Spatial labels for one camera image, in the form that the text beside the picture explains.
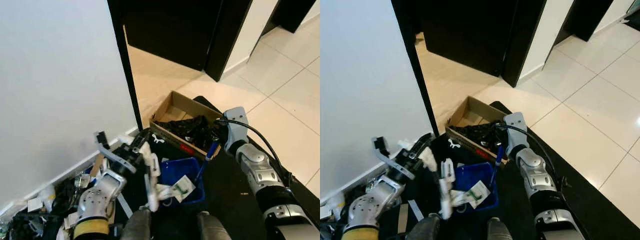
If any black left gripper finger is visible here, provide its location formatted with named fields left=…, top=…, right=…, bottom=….
left=132, top=129, right=152, bottom=150
left=413, top=132, right=436, bottom=155

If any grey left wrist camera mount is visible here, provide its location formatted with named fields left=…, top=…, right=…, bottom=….
left=371, top=136, right=417, bottom=181
left=94, top=131, right=139, bottom=175

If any narrow black door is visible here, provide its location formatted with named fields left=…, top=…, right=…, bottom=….
left=272, top=0, right=319, bottom=34
left=564, top=0, right=615, bottom=42

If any grey right robot leg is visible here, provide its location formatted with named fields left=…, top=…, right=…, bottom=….
left=197, top=211, right=234, bottom=240
left=486, top=217, right=514, bottom=240

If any grey robot leg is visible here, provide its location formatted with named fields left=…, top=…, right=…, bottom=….
left=197, top=211, right=234, bottom=240
left=120, top=208, right=153, bottom=240
left=405, top=213, right=442, bottom=240
left=486, top=217, right=514, bottom=240

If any grey left robot leg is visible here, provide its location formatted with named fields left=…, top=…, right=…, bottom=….
left=405, top=213, right=442, bottom=240
left=120, top=208, right=153, bottom=240

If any brown cardboard box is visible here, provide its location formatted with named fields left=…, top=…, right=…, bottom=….
left=149, top=90, right=224, bottom=161
left=444, top=95, right=509, bottom=165

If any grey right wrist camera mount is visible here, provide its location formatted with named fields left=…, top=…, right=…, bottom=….
left=503, top=111, right=530, bottom=159
left=222, top=106, right=250, bottom=154

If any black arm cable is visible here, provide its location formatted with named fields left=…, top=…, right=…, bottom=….
left=495, top=123, right=568, bottom=192
left=217, top=118, right=293, bottom=187

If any blue stick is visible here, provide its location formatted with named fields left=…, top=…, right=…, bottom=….
left=194, top=141, right=220, bottom=182
left=489, top=144, right=505, bottom=189

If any black floor mat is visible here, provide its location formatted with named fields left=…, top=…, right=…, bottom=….
left=430, top=100, right=640, bottom=240
left=150, top=95, right=321, bottom=240

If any blue plastic bin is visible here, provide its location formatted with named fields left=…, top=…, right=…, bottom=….
left=159, top=157, right=206, bottom=205
left=452, top=162, right=500, bottom=211

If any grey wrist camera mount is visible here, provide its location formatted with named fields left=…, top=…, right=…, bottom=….
left=94, top=131, right=139, bottom=175
left=222, top=106, right=250, bottom=154
left=371, top=136, right=417, bottom=181
left=503, top=111, right=530, bottom=159

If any black clutter pile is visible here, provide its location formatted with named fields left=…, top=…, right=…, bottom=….
left=2, top=172, right=81, bottom=240

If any thin black door frame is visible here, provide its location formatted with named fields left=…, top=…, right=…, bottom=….
left=391, top=0, right=440, bottom=137
left=106, top=0, right=144, bottom=132

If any white paper with green print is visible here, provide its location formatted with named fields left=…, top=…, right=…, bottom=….
left=164, top=174, right=197, bottom=202
left=457, top=180, right=492, bottom=207

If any wide black door frame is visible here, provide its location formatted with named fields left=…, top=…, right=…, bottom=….
left=501, top=0, right=548, bottom=89
left=204, top=0, right=254, bottom=83

